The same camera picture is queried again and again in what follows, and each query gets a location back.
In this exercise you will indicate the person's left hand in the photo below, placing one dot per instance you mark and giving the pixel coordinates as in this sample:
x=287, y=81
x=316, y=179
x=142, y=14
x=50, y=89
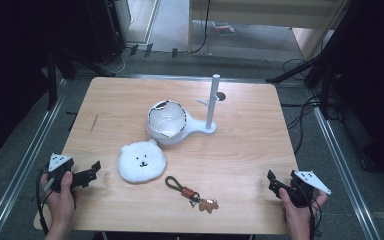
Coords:
x=61, y=203

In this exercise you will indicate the magazine with red cover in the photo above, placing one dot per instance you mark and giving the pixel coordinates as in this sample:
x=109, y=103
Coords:
x=224, y=28

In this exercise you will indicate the black metal stand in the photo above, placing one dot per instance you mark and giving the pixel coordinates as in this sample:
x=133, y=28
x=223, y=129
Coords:
x=51, y=80

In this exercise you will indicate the white fluffy bear pouch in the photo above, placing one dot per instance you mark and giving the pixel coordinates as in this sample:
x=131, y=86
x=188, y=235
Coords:
x=142, y=162

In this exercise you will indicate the person's right hand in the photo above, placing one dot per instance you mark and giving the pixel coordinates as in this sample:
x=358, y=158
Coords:
x=296, y=216

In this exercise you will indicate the black equipment case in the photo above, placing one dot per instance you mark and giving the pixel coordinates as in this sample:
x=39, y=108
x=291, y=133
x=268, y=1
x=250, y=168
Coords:
x=105, y=26

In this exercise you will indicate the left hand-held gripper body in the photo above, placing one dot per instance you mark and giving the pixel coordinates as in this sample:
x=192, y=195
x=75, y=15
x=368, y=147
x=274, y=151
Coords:
x=59, y=165

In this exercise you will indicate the black tripod stand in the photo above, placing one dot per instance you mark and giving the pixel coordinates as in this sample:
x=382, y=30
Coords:
x=313, y=66

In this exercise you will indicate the white stand with bowl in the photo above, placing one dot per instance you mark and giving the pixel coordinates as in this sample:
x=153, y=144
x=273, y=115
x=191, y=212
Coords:
x=171, y=125

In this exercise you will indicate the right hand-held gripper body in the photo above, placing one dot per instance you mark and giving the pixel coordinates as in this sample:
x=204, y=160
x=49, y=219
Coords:
x=305, y=186

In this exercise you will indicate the metal floor rail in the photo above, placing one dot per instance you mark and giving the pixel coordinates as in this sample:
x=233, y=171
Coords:
x=345, y=176
x=23, y=166

